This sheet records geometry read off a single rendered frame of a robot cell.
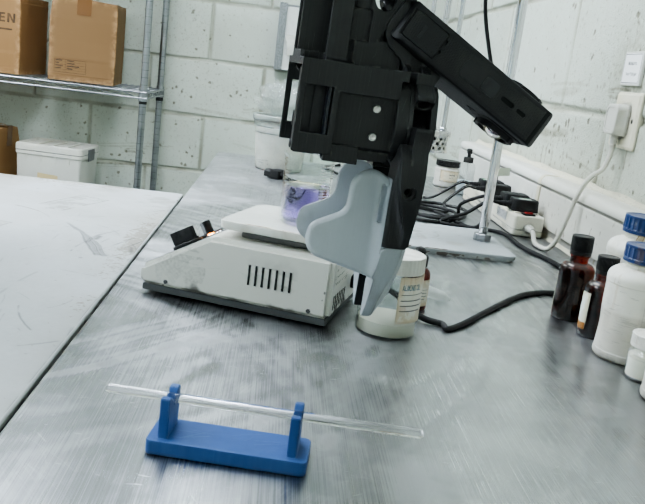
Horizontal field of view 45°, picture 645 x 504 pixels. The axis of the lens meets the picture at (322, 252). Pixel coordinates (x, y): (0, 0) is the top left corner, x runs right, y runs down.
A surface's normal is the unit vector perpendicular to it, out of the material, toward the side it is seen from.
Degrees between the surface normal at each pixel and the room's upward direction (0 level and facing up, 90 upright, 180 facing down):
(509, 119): 90
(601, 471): 0
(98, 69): 89
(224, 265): 90
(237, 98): 90
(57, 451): 0
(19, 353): 0
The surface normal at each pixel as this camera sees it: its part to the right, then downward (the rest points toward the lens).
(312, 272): -0.27, 0.18
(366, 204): 0.15, 0.23
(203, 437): 0.12, -0.97
